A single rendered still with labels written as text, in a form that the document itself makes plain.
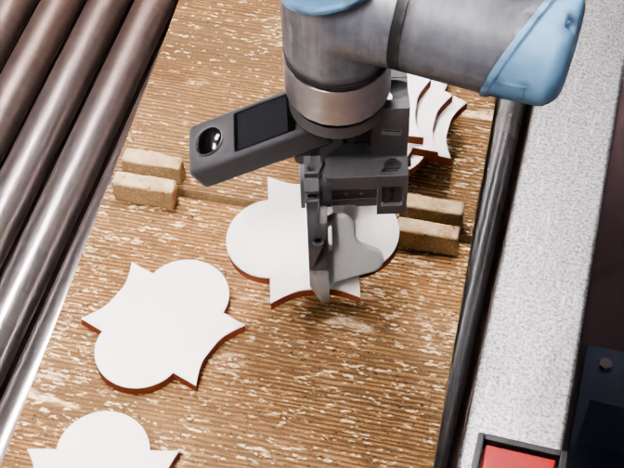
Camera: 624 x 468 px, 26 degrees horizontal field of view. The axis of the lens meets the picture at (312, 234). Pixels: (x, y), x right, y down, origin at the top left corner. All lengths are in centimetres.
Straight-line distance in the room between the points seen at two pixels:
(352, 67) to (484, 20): 10
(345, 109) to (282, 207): 24
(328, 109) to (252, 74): 47
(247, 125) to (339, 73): 14
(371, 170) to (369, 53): 16
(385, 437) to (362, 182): 24
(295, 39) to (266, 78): 50
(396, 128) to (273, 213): 20
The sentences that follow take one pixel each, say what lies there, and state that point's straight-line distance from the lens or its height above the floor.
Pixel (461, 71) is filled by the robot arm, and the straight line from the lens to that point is 85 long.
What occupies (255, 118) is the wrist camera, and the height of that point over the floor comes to 119.
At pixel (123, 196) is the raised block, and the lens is 128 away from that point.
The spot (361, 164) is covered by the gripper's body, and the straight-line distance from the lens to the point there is 100.
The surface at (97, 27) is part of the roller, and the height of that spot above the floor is 92.
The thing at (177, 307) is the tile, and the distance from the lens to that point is 120.
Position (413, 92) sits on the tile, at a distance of 128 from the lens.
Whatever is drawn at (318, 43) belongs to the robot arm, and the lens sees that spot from 87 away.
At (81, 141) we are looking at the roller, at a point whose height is 92.
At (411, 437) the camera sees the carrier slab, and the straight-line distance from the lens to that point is 114.
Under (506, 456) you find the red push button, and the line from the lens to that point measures 115.
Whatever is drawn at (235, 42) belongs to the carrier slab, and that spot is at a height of 94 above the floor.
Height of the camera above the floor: 194
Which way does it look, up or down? 53 degrees down
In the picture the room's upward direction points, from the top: straight up
